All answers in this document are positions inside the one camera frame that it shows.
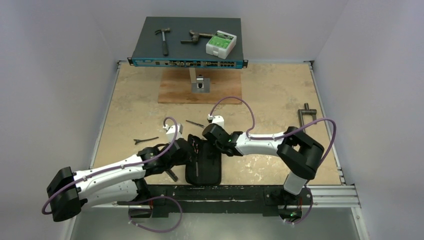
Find black zippered tool case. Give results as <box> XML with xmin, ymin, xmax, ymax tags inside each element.
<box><xmin>185</xmin><ymin>134</ymin><xmax>222</xmax><ymax>186</ymax></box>

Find silver thinning scissors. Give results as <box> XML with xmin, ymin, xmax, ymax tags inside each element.
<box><xmin>186</xmin><ymin>120</ymin><xmax>206</xmax><ymax>129</ymax></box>

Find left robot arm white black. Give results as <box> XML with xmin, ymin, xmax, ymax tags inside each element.
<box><xmin>42</xmin><ymin>138</ymin><xmax>195</xmax><ymax>222</ymax></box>

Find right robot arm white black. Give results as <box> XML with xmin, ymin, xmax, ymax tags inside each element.
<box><xmin>202</xmin><ymin>123</ymin><xmax>325</xmax><ymax>204</ymax></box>

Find silver scissors in case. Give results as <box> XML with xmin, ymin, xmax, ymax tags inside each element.
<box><xmin>192</xmin><ymin>136</ymin><xmax>201</xmax><ymax>178</ymax></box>

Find black comb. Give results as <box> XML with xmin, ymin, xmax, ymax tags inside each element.
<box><xmin>165</xmin><ymin>169</ymin><xmax>179</xmax><ymax>182</ymax></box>

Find wooden board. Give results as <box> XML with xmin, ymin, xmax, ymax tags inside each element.
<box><xmin>157</xmin><ymin>68</ymin><xmax>242</xmax><ymax>104</ymax></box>

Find dark metal clamp bar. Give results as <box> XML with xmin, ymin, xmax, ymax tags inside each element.
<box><xmin>297</xmin><ymin>102</ymin><xmax>317</xmax><ymax>127</ymax></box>

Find white green plastic box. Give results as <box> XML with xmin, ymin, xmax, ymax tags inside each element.
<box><xmin>205</xmin><ymin>30</ymin><xmax>237</xmax><ymax>59</ymax></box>

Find rusty metal clamp tool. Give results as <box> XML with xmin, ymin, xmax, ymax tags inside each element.
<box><xmin>180</xmin><ymin>30</ymin><xmax>214</xmax><ymax>45</ymax></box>

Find claw hammer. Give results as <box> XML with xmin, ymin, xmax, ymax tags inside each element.
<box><xmin>154</xmin><ymin>27</ymin><xmax>171</xmax><ymax>57</ymax></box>

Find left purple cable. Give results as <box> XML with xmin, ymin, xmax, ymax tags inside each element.
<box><xmin>41</xmin><ymin>116</ymin><xmax>180</xmax><ymax>216</ymax></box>

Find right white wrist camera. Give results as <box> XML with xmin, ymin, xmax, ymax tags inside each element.
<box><xmin>206</xmin><ymin>114</ymin><xmax>225</xmax><ymax>129</ymax></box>

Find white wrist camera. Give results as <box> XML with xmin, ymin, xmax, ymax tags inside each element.
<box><xmin>163</xmin><ymin>123</ymin><xmax>184</xmax><ymax>142</ymax></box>
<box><xmin>206</xmin><ymin>114</ymin><xmax>225</xmax><ymax>129</ymax></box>

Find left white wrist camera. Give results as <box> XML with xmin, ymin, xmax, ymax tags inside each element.
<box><xmin>163</xmin><ymin>123</ymin><xmax>184</xmax><ymax>142</ymax></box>

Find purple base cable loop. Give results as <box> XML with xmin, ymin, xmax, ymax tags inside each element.
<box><xmin>128</xmin><ymin>193</ymin><xmax>184</xmax><ymax>233</ymax></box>

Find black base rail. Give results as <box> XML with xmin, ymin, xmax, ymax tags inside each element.
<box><xmin>117</xmin><ymin>184</ymin><xmax>313</xmax><ymax>220</ymax></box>

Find metal stand bracket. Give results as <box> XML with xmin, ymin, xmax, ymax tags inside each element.
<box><xmin>189</xmin><ymin>67</ymin><xmax>211</xmax><ymax>94</ymax></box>

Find network switch rack unit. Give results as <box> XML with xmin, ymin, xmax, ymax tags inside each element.
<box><xmin>127</xmin><ymin>16</ymin><xmax>249</xmax><ymax>69</ymax></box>

